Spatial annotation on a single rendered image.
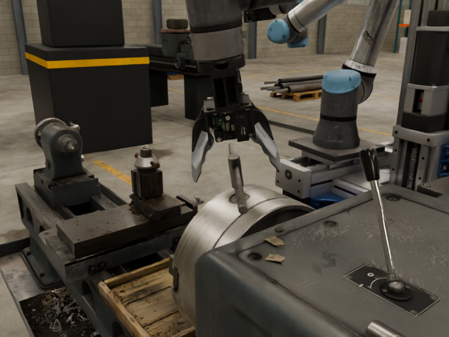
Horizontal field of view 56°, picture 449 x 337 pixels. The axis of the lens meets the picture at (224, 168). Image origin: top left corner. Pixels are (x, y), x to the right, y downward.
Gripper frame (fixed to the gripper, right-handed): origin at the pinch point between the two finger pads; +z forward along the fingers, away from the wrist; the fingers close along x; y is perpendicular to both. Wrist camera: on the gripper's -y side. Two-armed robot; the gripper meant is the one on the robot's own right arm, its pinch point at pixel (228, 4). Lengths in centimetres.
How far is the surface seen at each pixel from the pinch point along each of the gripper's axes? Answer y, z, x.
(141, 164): 39, -9, -66
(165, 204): 51, -17, -67
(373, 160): 15, -91, -95
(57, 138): 37, 47, -61
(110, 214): 53, 0, -76
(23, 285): 90, 54, -90
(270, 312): 28, -86, -112
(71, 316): 93, 21, -90
